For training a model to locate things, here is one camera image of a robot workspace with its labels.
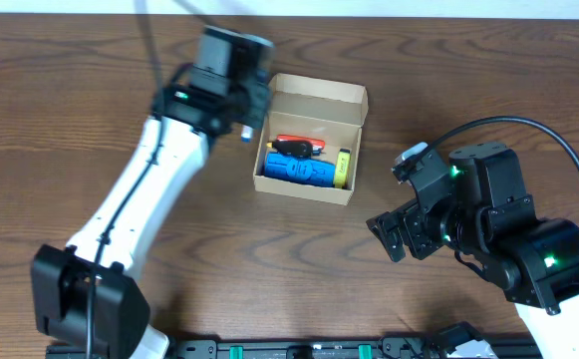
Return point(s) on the blue white marker pen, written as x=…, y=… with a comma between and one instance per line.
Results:
x=246, y=134

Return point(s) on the brown cardboard box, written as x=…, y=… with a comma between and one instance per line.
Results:
x=329, y=111

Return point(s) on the black teardrop glue bottle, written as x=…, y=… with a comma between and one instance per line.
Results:
x=300, y=150

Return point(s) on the blue plastic tool holder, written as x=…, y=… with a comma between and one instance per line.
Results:
x=301, y=171

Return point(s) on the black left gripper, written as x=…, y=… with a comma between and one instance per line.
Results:
x=260, y=100

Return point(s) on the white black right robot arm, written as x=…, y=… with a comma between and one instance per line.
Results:
x=475, y=203

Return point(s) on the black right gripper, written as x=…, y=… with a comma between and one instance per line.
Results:
x=412, y=219

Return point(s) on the yellow black highlighter marker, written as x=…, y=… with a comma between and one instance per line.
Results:
x=341, y=168

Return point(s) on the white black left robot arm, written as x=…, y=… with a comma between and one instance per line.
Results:
x=87, y=293

